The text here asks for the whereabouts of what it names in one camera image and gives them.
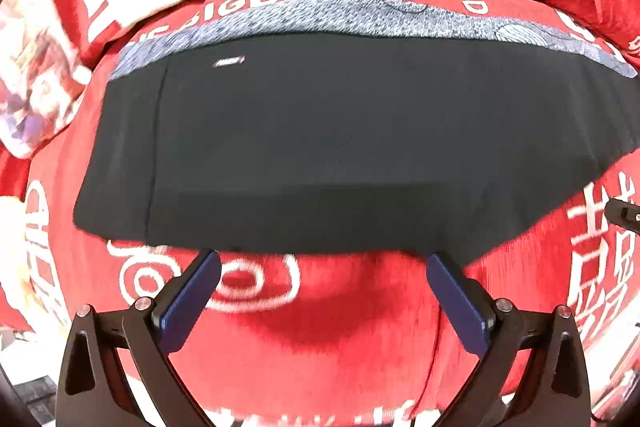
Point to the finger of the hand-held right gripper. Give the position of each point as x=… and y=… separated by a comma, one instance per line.
x=625, y=214

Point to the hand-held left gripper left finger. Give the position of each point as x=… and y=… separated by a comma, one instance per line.
x=192, y=297

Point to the black pants with grey waistband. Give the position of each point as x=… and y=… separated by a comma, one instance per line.
x=325, y=132

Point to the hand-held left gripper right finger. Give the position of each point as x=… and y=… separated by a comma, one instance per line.
x=457, y=302

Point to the floral patterned cloth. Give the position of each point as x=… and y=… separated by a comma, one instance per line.
x=35, y=97

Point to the red printed bed cover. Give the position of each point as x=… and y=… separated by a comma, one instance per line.
x=350, y=332

